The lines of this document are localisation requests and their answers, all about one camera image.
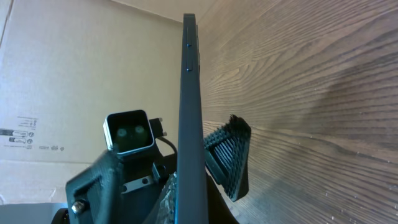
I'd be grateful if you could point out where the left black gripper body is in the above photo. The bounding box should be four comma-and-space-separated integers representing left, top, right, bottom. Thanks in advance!
58, 149, 240, 224

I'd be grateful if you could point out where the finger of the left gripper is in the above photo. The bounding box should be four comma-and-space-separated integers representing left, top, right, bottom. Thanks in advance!
155, 172, 177, 224
203, 114, 251, 202

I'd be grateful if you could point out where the Samsung Galaxy smartphone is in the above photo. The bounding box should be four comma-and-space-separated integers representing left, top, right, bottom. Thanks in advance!
175, 14, 208, 224

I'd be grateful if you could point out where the cardboard backdrop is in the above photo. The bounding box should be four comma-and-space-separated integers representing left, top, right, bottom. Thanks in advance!
1, 0, 183, 205

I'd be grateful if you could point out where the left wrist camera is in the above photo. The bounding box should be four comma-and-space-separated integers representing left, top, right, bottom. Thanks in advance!
103, 110, 155, 157

